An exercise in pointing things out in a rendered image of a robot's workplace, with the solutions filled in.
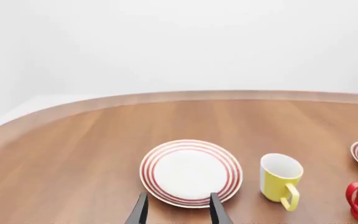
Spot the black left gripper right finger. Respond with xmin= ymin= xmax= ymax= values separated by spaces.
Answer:
xmin=209 ymin=192 xmax=235 ymax=224

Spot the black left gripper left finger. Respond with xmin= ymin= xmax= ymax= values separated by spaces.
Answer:
xmin=124 ymin=192 xmax=149 ymax=224

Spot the yellow and white mug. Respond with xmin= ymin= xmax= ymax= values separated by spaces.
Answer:
xmin=259 ymin=152 xmax=305 ymax=212

